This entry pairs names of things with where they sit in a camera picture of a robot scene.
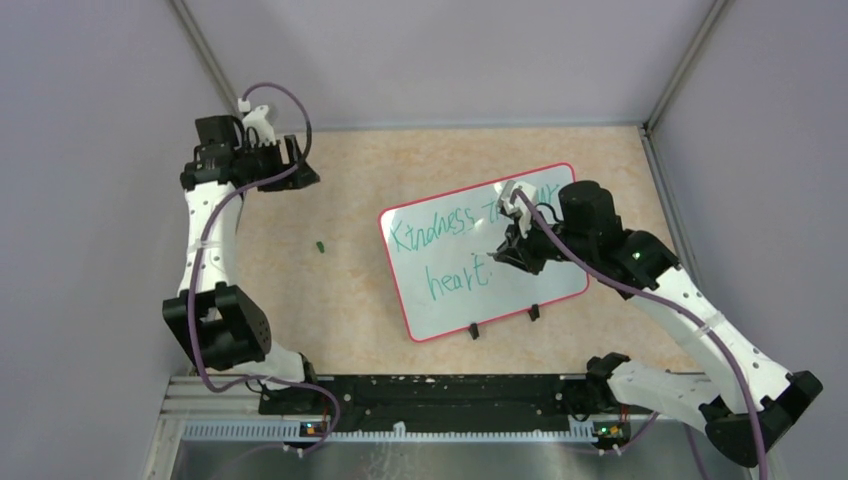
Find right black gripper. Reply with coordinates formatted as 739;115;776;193
495;205;594;275

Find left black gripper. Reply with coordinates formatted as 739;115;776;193
236;134;320;192

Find white board with red frame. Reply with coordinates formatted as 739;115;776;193
378;177;589;342

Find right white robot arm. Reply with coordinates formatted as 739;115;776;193
492;180;823;474

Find black whiteboard clip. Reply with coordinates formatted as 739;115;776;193
528;304;541;322
468;323;480;340

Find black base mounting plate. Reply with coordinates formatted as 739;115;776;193
258;374;644;440

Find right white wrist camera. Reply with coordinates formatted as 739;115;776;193
496;180;537;240

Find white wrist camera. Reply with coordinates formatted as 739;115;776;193
235;98;277;149
496;180;537;240

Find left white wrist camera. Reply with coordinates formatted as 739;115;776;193
235;98;277;149

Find white cable duct rail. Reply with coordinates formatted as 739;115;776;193
181;420;597;444

